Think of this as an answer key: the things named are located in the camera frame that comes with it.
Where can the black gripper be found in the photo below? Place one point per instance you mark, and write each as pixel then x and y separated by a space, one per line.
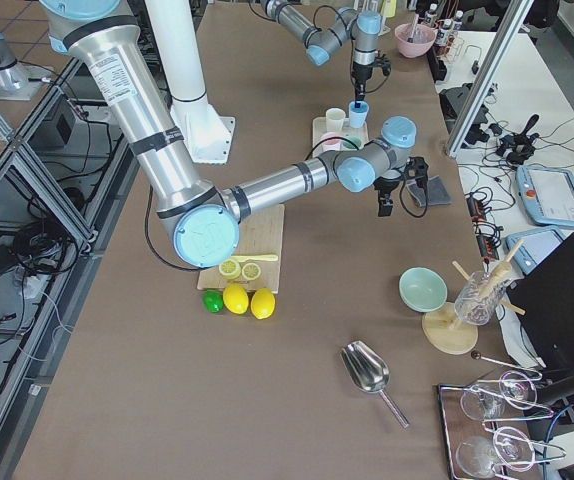
pixel 386 186
pixel 360 74

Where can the blue plastic cup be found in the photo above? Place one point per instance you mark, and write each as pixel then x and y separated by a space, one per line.
pixel 357 113

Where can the cream plastic cup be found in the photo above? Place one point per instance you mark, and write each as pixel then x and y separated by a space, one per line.
pixel 334 119

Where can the green plastic cup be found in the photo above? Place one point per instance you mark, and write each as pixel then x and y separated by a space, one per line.
pixel 351 143

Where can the pink plastic cup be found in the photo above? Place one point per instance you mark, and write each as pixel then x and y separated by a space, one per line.
pixel 331 141

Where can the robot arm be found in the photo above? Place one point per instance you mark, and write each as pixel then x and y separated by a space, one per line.
pixel 360 28
pixel 169 138

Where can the beige rabbit tray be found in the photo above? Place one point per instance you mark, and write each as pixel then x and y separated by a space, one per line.
pixel 319 129

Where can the grey folded cloth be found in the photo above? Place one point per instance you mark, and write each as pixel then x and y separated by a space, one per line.
pixel 436 194

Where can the metal muddler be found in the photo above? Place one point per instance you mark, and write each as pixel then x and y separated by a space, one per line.
pixel 412 28

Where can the pink bowl with ice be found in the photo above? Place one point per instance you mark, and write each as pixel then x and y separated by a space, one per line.
pixel 424 39

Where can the green bowl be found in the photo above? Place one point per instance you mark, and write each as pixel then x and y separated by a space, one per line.
pixel 422 289

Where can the wooden cutting board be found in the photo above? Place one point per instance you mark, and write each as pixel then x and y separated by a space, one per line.
pixel 260 234

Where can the clear glass mug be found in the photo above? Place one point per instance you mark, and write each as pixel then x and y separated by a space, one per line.
pixel 477 301

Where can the wooden glass stand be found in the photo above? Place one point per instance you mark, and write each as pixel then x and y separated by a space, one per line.
pixel 446 331

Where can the lemon half slice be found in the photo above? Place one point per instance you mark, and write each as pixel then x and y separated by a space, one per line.
pixel 230 269
pixel 250 271

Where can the yellow lemon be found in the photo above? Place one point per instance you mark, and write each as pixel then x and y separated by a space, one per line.
pixel 263 304
pixel 236 299

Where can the blue teach pendant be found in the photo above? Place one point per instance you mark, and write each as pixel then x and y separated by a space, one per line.
pixel 547 195
pixel 537 244

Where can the yellow plastic knife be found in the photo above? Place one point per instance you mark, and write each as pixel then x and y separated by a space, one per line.
pixel 258 257

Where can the metal ice scoop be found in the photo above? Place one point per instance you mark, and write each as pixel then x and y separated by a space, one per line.
pixel 370 373

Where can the green lime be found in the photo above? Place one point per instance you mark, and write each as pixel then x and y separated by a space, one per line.
pixel 213 301

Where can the wine glass on rack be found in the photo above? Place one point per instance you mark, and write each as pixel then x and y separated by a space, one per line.
pixel 488 399

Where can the white wire rack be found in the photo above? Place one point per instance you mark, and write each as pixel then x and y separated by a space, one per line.
pixel 386 8

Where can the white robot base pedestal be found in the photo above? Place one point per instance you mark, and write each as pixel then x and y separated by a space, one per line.
pixel 207 135

